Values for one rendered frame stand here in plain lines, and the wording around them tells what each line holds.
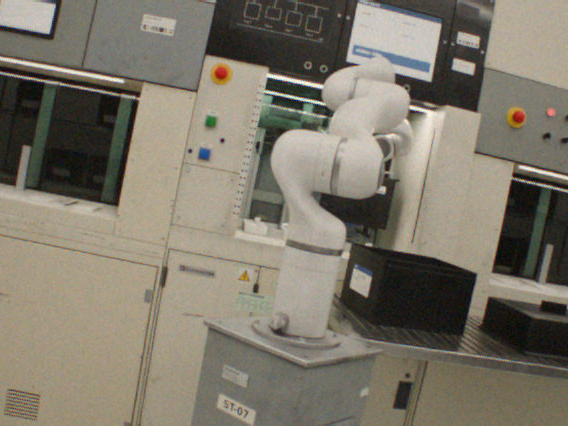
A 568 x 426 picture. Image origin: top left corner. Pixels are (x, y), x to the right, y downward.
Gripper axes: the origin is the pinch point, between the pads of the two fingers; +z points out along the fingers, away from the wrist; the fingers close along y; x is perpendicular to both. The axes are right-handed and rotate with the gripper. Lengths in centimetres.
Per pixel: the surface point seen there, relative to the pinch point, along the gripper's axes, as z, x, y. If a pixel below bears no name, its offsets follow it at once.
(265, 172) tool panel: 59, -15, -33
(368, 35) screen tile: -29.8, 34.4, -10.5
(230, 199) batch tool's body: -31, -25, -42
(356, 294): -59, -42, -3
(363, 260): -58, -32, -3
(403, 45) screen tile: -29.1, 34.0, 1.2
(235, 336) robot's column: -107, -47, -33
